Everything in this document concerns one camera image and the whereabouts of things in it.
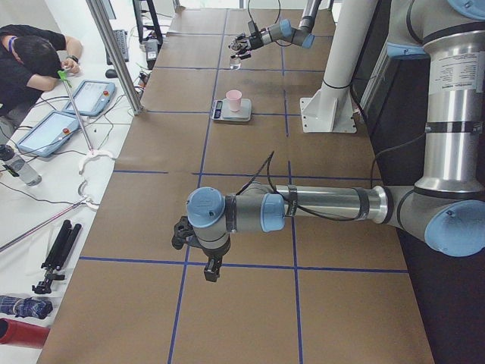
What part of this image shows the black computer keyboard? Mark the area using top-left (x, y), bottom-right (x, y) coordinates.
top-left (113, 30), bottom-right (130, 62)

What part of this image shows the silver digital kitchen scale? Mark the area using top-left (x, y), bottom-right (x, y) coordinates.
top-left (211, 99), bottom-right (252, 124)

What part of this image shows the near teach pendant tablet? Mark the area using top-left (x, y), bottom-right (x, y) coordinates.
top-left (17, 111), bottom-right (80, 157)

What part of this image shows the pink cup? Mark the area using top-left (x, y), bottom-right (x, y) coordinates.
top-left (226, 89), bottom-right (243, 112)

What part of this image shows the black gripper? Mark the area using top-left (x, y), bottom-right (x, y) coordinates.
top-left (204, 249), bottom-right (227, 283)
top-left (228, 32), bottom-right (264, 59)

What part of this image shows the blue folded umbrella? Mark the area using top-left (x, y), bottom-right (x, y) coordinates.
top-left (1, 295), bottom-right (53, 319)

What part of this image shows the aluminium frame post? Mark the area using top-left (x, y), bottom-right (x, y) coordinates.
top-left (86, 0), bottom-right (143, 115)

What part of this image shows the person in black shirt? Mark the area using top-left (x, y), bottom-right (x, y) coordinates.
top-left (1, 24), bottom-right (83, 119)

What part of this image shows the far teach pendant tablet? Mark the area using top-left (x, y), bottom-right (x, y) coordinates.
top-left (68, 80), bottom-right (116, 117)

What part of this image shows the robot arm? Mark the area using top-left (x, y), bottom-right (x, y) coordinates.
top-left (172, 1), bottom-right (484, 281)
top-left (228, 0), bottom-right (321, 64)

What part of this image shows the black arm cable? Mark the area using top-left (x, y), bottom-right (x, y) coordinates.
top-left (246, 0), bottom-right (283, 27)
top-left (234, 150), bottom-right (429, 223)

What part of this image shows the grey water bottle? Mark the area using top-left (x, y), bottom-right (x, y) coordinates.
top-left (1, 144), bottom-right (42, 186)

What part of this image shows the teach pendant tablet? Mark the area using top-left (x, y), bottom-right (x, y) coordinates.
top-left (68, 80), bottom-right (116, 117)
top-left (17, 111), bottom-right (80, 157)

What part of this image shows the reacher grabber with green handle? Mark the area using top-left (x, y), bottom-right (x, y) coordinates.
top-left (58, 70), bottom-right (115, 175)

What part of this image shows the red cylinder bottle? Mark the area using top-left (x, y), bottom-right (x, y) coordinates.
top-left (1, 318), bottom-right (50, 349)

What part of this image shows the black folded tripod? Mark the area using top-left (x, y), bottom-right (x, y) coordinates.
top-left (32, 220), bottom-right (82, 294)

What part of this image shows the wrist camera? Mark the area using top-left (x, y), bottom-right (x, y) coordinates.
top-left (171, 216), bottom-right (200, 250)
top-left (248, 20), bottom-right (259, 36)

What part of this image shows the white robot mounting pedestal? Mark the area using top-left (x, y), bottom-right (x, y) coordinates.
top-left (300, 0), bottom-right (378, 133)

